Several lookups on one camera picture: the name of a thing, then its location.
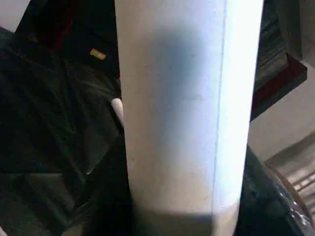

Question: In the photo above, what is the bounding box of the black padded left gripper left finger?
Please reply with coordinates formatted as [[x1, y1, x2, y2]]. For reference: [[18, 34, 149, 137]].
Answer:
[[63, 130, 134, 236]]

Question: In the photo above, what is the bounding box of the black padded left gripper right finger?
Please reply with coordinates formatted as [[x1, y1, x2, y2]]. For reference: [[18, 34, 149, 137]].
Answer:
[[232, 145, 315, 236]]

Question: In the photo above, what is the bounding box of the white plastic table leg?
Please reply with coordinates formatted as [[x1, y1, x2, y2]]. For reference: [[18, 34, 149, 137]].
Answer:
[[110, 97, 124, 130], [114, 0, 265, 236]]

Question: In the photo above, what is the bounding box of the pleated grey curtain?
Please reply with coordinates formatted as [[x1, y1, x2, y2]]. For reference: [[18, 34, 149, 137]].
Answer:
[[265, 143, 315, 224]]

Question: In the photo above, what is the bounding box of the black mat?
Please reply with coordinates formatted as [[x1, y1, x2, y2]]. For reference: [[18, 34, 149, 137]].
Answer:
[[0, 25, 129, 236]]

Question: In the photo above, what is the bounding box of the dark red wooden board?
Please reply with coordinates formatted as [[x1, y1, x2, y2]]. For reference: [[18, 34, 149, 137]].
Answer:
[[250, 52, 309, 122]]

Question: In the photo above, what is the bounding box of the small gold tag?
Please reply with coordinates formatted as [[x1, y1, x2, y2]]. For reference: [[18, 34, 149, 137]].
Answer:
[[90, 48, 107, 61]]

